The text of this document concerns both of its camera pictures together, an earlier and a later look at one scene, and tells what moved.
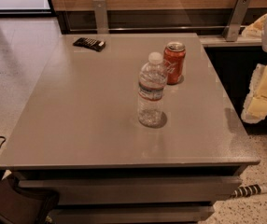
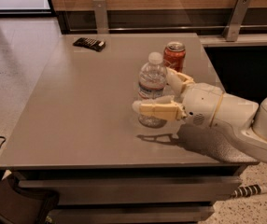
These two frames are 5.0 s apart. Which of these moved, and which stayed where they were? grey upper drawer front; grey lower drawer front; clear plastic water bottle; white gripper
Moved: white gripper
Stayed: grey upper drawer front; grey lower drawer front; clear plastic water bottle
